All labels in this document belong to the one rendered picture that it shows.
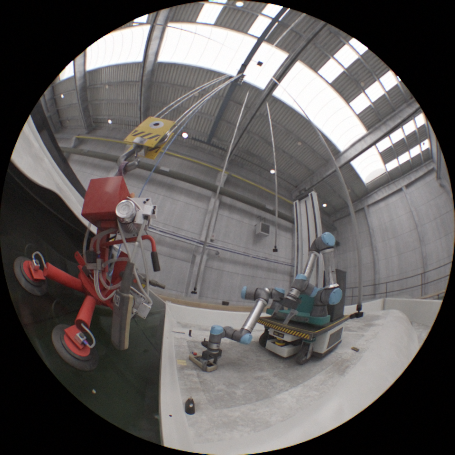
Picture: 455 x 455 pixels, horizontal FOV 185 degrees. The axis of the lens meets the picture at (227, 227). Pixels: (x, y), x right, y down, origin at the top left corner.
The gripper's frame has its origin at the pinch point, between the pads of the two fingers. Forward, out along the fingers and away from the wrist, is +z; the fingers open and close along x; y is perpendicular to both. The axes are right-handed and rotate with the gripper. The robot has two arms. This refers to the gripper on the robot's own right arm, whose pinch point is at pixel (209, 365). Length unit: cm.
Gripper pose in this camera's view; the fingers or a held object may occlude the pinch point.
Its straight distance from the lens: 106.1
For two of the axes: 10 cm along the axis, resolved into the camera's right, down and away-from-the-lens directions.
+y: 7.7, -1.2, -6.3
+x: 6.1, 4.1, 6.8
